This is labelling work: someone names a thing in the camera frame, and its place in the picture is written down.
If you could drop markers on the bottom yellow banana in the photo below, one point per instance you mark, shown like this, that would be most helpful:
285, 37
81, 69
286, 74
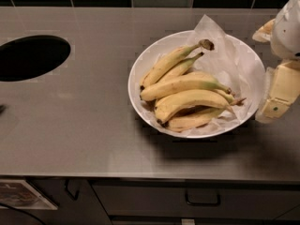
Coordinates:
193, 120

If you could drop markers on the black drawer handle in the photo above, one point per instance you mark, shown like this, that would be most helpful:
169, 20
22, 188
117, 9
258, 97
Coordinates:
202, 198

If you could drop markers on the round black counter hole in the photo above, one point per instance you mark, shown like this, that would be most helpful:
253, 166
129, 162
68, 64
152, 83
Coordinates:
29, 57

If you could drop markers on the top yellow banana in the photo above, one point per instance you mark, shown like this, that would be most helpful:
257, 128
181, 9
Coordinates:
168, 61

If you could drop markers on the printed paper sheet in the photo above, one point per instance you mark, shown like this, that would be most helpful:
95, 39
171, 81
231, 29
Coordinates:
21, 194

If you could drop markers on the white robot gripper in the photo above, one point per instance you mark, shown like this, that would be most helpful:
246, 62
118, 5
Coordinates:
287, 32

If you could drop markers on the grey cabinet door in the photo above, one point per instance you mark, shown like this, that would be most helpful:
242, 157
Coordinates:
87, 210

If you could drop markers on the white paper liner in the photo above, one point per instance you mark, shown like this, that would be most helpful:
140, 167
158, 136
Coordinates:
237, 63

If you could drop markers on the middle long yellow banana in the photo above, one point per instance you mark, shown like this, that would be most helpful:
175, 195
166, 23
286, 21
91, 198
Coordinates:
192, 80

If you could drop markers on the large front yellow banana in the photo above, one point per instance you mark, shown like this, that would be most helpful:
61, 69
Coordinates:
167, 107

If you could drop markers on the grey drawer front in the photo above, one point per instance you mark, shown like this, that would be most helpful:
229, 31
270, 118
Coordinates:
167, 200

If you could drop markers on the white ceramic bowl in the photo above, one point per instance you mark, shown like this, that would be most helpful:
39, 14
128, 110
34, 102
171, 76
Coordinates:
142, 64

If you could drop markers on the black cabinet door handle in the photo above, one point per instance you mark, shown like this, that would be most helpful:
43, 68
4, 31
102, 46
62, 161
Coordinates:
72, 192

